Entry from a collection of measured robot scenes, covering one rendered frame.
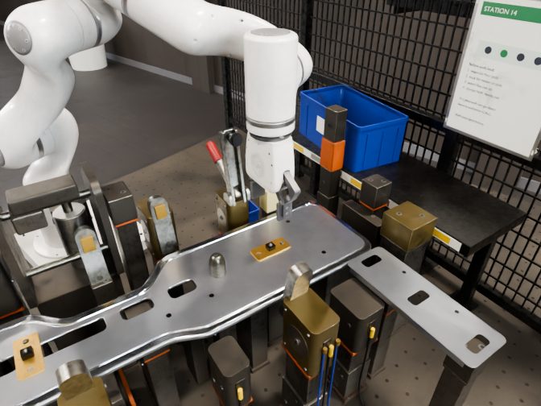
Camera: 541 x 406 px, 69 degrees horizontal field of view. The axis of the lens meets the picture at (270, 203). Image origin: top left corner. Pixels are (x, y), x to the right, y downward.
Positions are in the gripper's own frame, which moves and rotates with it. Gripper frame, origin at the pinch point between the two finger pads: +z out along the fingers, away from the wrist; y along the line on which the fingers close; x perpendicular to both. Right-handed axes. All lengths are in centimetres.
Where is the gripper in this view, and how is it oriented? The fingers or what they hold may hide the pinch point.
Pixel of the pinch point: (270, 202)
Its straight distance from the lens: 78.1
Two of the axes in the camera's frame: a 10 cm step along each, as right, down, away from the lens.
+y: 5.5, 4.7, -6.9
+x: 8.3, -3.1, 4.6
